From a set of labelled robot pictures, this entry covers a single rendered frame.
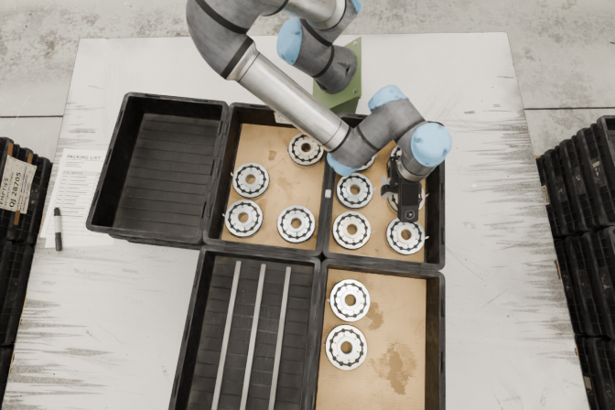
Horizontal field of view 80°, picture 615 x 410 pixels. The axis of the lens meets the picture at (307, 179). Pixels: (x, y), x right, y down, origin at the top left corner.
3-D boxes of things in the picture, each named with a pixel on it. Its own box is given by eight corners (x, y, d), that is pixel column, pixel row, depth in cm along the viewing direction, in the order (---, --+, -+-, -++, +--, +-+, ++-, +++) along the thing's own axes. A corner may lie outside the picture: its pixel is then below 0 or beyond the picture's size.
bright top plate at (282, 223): (281, 202, 102) (281, 202, 101) (317, 209, 101) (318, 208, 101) (274, 239, 99) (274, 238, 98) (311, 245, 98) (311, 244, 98)
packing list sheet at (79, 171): (59, 148, 124) (58, 148, 123) (127, 147, 124) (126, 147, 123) (37, 247, 114) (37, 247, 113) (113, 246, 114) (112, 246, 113)
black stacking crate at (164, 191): (143, 112, 116) (126, 92, 105) (236, 121, 115) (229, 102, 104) (108, 237, 104) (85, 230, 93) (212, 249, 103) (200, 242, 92)
